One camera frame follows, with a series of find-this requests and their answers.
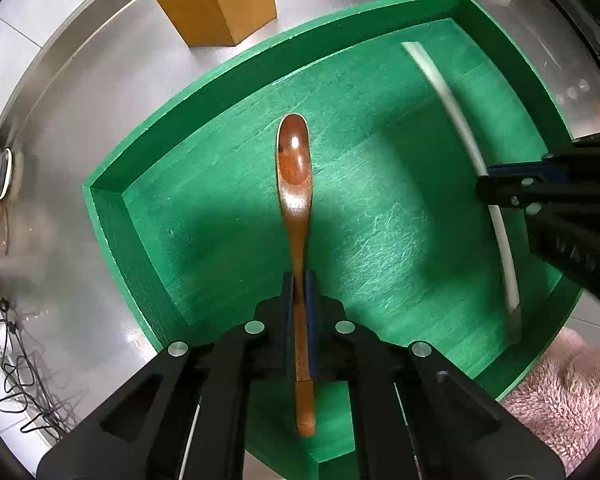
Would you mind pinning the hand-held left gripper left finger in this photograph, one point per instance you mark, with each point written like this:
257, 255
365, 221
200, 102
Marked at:
289, 330

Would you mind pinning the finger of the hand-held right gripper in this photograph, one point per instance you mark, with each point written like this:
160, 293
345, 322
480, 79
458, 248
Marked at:
555, 167
505, 190

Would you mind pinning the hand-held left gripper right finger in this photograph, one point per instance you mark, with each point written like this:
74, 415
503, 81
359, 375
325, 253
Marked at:
312, 330

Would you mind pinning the green wooden tray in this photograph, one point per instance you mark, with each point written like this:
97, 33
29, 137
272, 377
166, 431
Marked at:
380, 160

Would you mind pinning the wooden spoon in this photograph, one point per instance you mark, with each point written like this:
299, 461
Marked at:
294, 185

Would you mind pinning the black kitchen appliance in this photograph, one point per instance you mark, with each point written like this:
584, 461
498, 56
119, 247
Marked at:
585, 15

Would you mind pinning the pink fluffy cloth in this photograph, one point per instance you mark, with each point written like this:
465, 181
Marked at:
555, 400

